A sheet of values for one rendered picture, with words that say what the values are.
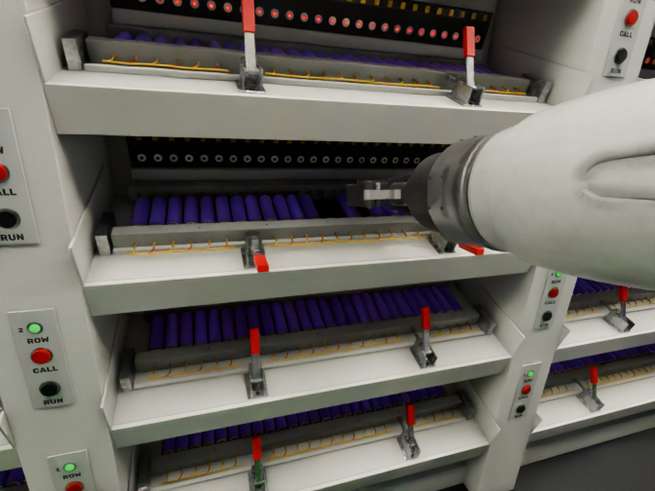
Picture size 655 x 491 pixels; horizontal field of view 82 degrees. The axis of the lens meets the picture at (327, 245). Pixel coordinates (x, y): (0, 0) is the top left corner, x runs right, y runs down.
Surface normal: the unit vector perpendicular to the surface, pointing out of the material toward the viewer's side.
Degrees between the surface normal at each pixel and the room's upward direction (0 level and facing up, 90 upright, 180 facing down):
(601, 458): 0
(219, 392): 17
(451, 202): 98
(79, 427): 90
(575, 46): 90
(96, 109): 107
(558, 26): 90
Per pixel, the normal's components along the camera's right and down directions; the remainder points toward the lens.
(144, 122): 0.27, 0.59
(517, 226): -0.88, 0.44
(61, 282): 0.30, 0.34
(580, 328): 0.13, -0.80
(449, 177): -0.92, -0.21
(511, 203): -0.95, 0.19
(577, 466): 0.05, -0.94
